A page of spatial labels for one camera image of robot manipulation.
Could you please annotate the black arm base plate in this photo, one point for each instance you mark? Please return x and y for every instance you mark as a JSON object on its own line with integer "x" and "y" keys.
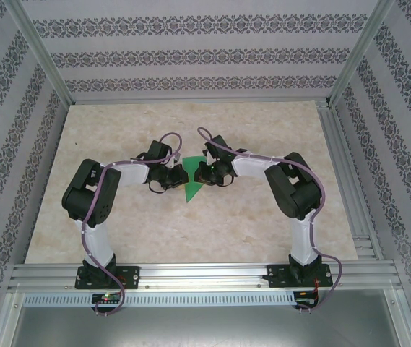
{"x": 133, "y": 276}
{"x": 277, "y": 274}

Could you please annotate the grey metal tray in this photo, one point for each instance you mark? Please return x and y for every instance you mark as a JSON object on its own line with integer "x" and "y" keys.
{"x": 205, "y": 329}

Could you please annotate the small controller circuit board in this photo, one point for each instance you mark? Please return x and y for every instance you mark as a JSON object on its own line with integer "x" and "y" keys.
{"x": 107, "y": 298}
{"x": 304, "y": 298}

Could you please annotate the long aluminium mounting rail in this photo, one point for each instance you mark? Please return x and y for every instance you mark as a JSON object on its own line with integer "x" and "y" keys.
{"x": 205, "y": 274}

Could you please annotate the green paper sheet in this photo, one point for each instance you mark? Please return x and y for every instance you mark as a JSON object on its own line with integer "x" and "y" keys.
{"x": 192, "y": 191}

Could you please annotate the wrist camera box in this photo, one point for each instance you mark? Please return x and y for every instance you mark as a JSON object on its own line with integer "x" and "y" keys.
{"x": 176, "y": 160}
{"x": 207, "y": 153}

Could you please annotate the aluminium frame post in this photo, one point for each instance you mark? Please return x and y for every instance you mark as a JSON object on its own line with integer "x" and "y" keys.
{"x": 360, "y": 54}
{"x": 42, "y": 54}

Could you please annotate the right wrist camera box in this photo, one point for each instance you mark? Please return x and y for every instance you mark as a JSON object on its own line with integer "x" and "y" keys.
{"x": 207, "y": 153}

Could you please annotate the aluminium side rail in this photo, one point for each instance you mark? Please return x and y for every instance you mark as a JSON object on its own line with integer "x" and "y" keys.
{"x": 335, "y": 144}

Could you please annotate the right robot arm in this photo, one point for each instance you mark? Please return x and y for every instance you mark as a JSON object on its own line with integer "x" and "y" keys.
{"x": 304, "y": 238}

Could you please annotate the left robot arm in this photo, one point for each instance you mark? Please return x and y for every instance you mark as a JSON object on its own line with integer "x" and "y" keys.
{"x": 97, "y": 242}

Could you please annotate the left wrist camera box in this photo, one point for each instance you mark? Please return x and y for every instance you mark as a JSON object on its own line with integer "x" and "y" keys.
{"x": 176, "y": 160}

